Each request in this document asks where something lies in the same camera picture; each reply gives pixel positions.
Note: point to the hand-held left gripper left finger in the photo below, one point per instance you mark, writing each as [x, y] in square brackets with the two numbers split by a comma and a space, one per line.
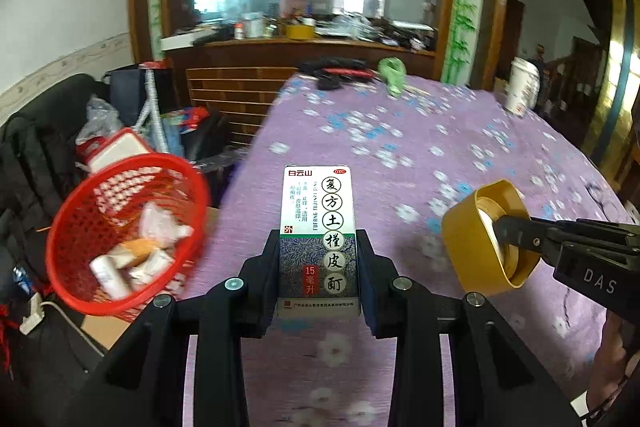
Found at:
[265, 287]

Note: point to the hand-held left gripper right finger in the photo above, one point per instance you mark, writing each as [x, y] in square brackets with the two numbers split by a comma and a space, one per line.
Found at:
[370, 292]

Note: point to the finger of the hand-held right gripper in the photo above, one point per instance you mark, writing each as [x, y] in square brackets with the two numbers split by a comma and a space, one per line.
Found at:
[530, 229]
[545, 251]

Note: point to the yellow paper container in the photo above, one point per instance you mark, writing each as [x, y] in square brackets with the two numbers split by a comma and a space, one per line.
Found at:
[465, 232]

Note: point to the white blue patterned medicine box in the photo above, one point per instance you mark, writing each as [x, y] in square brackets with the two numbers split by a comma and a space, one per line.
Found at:
[320, 232]

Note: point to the small white orange box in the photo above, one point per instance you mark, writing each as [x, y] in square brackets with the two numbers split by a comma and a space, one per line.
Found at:
[145, 259]

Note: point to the white paper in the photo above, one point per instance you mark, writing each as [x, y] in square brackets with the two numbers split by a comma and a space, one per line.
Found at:
[160, 222]

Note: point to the long white barcode medicine box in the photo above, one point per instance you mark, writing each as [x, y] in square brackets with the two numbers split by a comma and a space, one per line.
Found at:
[107, 277]

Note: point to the red plastic mesh basket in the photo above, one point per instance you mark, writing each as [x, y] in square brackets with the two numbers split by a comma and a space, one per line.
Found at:
[75, 227]

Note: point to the person's right hand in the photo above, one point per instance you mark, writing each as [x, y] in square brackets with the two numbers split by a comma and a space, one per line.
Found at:
[612, 357]

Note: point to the white printed paper cup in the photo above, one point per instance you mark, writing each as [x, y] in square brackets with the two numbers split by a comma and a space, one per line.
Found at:
[522, 87]

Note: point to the dark wooden chair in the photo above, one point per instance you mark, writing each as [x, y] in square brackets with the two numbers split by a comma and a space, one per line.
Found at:
[575, 77]

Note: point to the colourful plastic package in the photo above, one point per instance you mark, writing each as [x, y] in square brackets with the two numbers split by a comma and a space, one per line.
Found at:
[187, 119]

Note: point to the wooden sideboard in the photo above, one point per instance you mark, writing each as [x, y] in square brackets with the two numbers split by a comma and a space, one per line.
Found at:
[225, 97]

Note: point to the green cloth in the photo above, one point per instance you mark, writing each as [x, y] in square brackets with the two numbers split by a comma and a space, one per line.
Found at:
[392, 74]

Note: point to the black red hand tool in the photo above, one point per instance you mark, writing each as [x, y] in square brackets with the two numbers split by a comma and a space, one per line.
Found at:
[340, 68]

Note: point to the clear plastic bag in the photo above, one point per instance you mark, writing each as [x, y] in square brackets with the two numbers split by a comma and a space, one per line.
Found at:
[102, 119]

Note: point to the white power strip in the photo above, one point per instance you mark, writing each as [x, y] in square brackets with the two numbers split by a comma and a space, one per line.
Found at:
[31, 314]

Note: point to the small blue white pack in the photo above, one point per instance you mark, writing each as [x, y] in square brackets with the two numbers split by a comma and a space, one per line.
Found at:
[22, 281]

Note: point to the dark blue bag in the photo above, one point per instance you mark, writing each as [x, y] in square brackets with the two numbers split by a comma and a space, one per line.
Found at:
[125, 87]

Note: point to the yellow tin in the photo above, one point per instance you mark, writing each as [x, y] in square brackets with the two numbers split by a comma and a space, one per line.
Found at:
[300, 32]

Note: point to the white flat box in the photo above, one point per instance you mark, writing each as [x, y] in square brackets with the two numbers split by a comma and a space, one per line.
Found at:
[182, 41]

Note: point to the black backpack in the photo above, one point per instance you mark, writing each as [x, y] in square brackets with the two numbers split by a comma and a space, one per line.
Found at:
[30, 167]

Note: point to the black sofa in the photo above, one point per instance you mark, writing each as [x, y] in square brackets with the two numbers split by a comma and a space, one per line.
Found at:
[60, 94]

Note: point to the white board with red frame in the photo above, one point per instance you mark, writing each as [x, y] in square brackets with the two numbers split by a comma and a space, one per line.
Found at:
[120, 149]

